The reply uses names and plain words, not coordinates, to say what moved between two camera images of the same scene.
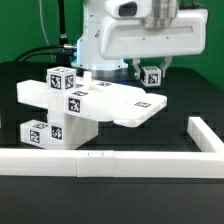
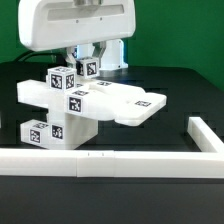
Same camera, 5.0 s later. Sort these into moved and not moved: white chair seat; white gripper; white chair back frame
Moved: white gripper
Not moved: white chair seat; white chair back frame
